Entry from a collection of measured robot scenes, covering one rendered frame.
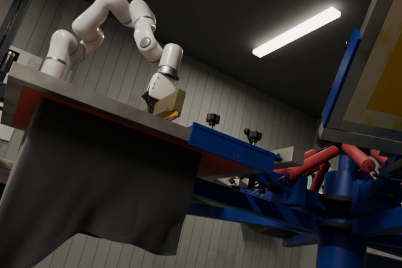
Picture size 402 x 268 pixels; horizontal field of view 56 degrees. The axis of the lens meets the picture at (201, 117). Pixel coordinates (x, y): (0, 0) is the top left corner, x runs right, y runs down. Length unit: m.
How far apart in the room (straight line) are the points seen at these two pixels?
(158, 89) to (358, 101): 0.67
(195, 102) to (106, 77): 1.25
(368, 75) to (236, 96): 4.46
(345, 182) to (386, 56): 0.81
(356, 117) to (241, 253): 4.29
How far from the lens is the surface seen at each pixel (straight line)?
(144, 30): 1.48
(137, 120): 1.02
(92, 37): 1.79
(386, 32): 1.10
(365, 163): 1.50
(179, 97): 1.19
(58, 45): 1.74
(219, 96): 5.35
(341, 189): 1.80
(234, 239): 5.28
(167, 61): 1.41
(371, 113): 1.22
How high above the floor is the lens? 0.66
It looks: 20 degrees up
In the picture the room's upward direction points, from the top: 13 degrees clockwise
